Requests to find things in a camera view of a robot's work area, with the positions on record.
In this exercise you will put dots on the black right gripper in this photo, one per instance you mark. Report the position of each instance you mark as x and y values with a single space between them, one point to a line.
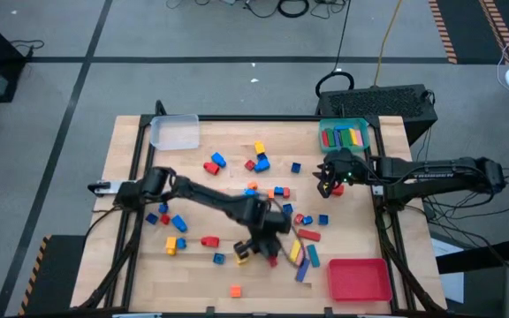
347 165

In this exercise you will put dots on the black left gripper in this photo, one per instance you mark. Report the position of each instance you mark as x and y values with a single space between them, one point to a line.
265 240

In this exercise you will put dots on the large yellow stud block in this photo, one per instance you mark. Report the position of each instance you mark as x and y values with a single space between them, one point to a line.
171 245
239 260
259 147

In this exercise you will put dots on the large red stud block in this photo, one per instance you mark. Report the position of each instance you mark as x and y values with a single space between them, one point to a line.
210 241
338 191
211 168

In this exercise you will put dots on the long red block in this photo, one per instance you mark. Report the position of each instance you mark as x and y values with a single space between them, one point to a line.
325 138
273 261
309 235

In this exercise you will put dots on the long green block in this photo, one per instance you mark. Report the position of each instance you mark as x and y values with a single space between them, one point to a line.
346 138
331 139

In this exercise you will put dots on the long yellow block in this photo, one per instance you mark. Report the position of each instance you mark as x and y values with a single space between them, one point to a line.
295 250
353 138

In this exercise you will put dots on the long pink block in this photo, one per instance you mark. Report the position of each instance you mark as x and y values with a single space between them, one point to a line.
301 260
359 138

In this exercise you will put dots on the long blue block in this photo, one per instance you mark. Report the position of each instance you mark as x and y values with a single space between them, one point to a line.
342 128

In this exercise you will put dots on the long teal block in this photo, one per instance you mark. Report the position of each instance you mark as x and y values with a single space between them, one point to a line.
313 255

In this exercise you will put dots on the large blue stud block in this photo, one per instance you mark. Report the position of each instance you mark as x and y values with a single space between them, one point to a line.
262 165
179 223
250 192
218 160

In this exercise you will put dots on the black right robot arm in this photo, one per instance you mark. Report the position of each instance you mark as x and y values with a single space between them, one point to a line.
431 174

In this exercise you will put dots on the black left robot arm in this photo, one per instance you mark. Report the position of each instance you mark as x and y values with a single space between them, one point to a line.
210 201

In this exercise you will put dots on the small blue stud block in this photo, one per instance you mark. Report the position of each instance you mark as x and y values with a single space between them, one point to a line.
181 243
219 259
307 220
262 156
163 208
278 191
296 167
287 208
151 218
323 219

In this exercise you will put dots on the small red stud block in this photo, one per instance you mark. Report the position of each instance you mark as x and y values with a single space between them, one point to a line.
298 218
165 219
286 192
249 165

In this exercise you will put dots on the small orange stud block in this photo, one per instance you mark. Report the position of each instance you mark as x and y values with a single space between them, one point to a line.
252 185
236 291
271 193

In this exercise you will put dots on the teal plastic bin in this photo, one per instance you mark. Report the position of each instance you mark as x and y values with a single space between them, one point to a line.
344 122

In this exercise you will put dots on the black perforated computer case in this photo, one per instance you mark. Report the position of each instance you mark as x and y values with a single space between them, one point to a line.
376 103

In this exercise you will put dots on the red plastic bin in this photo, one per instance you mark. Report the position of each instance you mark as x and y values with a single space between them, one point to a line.
359 279

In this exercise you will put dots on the clear plastic bin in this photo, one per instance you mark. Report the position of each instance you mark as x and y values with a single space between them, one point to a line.
175 131

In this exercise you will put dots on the white paper sheet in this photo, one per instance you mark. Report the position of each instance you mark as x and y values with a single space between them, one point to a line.
446 248

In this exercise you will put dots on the black orange striped floor mat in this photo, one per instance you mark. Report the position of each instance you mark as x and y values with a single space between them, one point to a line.
47 274
466 26

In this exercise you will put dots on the silver mounting bracket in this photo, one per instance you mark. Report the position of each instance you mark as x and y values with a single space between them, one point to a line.
104 187
377 190

